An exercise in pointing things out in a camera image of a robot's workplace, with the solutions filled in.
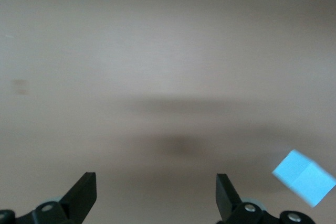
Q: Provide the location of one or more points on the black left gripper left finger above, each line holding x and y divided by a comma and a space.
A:
78, 200

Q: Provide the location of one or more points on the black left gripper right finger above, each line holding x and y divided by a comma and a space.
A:
228, 200

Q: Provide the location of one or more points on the light blue foam cube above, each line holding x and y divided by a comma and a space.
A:
302, 179

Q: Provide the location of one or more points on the small clear tape patch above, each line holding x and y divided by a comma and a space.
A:
20, 86

